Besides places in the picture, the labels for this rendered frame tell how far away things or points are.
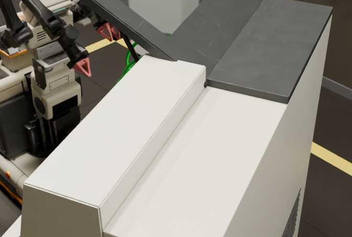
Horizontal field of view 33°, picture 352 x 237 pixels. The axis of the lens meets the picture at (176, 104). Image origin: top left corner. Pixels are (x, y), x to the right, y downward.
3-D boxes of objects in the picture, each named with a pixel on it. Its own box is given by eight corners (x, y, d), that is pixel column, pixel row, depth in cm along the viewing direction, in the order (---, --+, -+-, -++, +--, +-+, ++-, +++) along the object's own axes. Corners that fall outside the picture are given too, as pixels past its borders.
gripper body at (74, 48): (78, 58, 242) (68, 43, 242) (68, 68, 250) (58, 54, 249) (89, 52, 246) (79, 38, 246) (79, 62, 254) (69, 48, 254)
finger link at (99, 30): (123, 35, 252) (113, 16, 252) (113, 38, 246) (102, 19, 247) (114, 42, 256) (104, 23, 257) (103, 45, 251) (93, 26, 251)
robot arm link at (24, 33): (14, 28, 281) (6, 33, 278) (21, 21, 273) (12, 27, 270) (26, 44, 283) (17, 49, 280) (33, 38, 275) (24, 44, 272)
